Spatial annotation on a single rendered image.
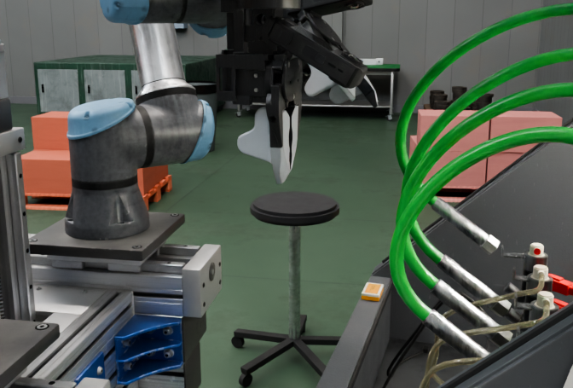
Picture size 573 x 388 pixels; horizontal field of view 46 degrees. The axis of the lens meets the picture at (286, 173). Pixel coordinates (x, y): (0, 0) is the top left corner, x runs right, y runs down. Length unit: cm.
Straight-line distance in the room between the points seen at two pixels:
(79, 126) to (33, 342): 45
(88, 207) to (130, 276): 14
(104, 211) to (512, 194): 70
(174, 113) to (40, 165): 411
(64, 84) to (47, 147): 383
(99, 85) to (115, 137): 805
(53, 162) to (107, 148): 409
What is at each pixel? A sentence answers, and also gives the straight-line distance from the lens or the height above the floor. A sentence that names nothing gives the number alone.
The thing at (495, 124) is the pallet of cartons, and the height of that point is 62.
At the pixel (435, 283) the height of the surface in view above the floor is 114.
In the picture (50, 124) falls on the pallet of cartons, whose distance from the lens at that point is 563.
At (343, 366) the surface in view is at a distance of 96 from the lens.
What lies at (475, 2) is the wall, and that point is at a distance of 1041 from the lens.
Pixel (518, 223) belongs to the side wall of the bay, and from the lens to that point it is 121.
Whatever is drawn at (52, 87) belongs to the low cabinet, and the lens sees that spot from 954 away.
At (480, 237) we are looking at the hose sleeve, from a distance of 89.
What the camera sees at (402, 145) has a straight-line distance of 87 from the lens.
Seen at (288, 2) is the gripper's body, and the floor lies 143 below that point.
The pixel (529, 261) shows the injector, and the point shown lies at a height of 112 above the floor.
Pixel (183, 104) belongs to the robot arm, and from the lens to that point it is 125.
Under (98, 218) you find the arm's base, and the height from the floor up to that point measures 108.
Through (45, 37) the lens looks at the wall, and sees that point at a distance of 1191.
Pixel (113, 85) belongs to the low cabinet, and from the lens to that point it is 915.
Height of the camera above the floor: 141
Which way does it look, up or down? 13 degrees down
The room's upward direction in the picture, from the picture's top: straight up
